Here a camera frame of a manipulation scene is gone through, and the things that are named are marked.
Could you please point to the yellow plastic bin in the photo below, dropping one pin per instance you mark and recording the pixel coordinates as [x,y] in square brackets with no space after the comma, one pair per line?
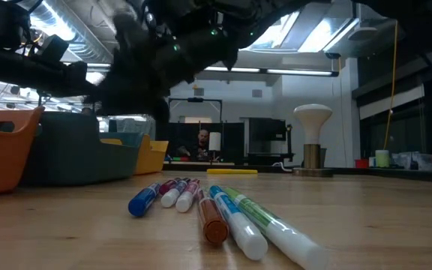
[152,157]

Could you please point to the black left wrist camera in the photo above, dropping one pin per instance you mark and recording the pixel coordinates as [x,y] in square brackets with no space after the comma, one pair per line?
[53,48]

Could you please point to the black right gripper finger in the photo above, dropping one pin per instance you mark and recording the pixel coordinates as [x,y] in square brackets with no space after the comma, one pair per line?
[162,114]
[122,107]

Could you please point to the black aluminium table frame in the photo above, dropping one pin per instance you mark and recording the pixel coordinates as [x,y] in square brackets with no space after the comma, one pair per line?
[418,175]

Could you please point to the small black bottle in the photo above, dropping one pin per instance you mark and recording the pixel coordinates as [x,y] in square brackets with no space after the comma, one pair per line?
[414,165]

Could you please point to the thin yellow highlighter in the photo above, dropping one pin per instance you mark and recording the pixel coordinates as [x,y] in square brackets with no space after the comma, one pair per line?
[231,171]

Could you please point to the dark green plastic bin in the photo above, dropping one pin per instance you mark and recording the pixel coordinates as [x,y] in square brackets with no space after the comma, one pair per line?
[73,157]

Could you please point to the dark blue marker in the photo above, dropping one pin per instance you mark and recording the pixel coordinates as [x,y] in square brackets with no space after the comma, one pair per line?
[143,202]

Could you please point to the red container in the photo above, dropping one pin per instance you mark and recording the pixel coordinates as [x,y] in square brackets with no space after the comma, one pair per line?
[361,164]

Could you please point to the white marker purple label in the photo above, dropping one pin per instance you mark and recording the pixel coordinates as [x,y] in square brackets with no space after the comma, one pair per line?
[171,197]

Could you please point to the black cabinet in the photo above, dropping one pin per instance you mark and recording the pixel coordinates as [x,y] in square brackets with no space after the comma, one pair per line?
[266,131]

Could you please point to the person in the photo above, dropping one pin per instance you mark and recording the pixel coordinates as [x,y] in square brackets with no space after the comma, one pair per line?
[203,137]

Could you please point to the black partition screen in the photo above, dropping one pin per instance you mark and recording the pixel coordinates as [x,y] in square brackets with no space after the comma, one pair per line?
[234,142]

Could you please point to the orange plastic bin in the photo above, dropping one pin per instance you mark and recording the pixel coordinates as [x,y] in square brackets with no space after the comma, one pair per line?
[2,161]

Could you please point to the brown marker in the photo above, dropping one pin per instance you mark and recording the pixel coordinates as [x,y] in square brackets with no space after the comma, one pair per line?
[214,227]

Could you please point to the magenta marker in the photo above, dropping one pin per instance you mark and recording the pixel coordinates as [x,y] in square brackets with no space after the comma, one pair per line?
[169,185]

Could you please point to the grey square wall vent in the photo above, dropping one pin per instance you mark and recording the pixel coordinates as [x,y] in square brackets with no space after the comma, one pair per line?
[257,93]
[198,92]

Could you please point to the white marker green cap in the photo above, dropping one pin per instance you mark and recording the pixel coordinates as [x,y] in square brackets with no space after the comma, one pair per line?
[287,236]

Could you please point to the light green cup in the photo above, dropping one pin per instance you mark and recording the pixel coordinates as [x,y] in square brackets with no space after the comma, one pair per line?
[382,159]

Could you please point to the white marker pink label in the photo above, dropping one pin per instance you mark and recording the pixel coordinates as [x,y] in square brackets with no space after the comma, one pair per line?
[186,200]

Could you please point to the white marker light blue cap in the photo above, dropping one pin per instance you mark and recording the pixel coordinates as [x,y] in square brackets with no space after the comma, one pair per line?
[244,232]

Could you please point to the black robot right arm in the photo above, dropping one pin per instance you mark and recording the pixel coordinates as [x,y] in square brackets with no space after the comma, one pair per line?
[216,48]

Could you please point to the white mushroom lamp brass base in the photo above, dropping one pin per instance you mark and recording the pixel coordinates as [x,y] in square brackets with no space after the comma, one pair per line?
[312,120]

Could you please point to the long LED light bar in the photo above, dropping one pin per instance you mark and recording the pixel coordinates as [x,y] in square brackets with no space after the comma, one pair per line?
[298,71]

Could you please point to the black ceiling spotlight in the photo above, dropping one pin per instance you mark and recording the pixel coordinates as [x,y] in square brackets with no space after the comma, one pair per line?
[14,90]

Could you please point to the clear plastic bags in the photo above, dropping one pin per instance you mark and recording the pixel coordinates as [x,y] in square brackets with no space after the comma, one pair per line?
[422,161]

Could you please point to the black frame with camera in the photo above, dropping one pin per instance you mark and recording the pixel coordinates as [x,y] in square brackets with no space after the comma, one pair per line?
[195,99]

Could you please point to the white cylindrical lamp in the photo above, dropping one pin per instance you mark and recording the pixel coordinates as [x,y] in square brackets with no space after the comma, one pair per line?
[214,141]

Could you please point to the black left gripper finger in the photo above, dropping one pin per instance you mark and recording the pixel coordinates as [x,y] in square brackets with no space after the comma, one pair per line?
[77,80]

